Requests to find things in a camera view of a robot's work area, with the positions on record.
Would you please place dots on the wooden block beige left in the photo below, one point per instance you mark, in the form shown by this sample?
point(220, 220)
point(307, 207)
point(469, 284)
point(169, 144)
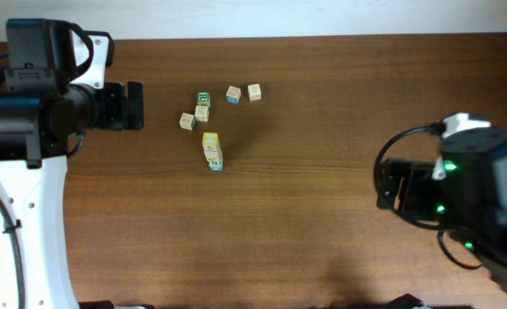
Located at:
point(187, 121)

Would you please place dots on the wooden block beige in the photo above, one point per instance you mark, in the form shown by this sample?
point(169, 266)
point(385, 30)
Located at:
point(187, 121)
point(202, 113)

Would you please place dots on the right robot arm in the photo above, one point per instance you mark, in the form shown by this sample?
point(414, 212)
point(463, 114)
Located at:
point(469, 203)

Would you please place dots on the plain wooden block top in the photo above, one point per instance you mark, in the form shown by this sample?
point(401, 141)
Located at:
point(254, 92)

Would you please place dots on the wooden block blue edge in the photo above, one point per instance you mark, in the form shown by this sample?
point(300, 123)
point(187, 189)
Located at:
point(215, 155)

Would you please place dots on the small wooden block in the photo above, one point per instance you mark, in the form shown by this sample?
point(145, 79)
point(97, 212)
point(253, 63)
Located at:
point(210, 142)

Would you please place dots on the wooden block green R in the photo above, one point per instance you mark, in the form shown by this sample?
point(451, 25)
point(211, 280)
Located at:
point(203, 99)

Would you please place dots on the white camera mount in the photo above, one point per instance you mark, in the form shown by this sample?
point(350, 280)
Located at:
point(103, 50)
point(453, 124)

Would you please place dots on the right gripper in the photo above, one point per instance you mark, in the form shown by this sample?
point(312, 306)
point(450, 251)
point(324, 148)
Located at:
point(407, 172)

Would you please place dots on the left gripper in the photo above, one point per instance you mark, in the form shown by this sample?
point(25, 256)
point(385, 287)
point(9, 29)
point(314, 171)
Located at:
point(120, 118)

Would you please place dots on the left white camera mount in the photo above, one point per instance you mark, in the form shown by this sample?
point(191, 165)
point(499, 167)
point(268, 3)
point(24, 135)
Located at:
point(103, 50)

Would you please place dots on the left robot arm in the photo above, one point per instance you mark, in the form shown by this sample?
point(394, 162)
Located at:
point(52, 89)

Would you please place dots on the wooden block blue face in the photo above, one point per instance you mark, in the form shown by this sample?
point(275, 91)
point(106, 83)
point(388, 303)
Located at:
point(233, 95)

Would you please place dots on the wooden block green side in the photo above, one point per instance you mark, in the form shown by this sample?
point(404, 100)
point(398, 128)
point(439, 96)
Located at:
point(215, 163)

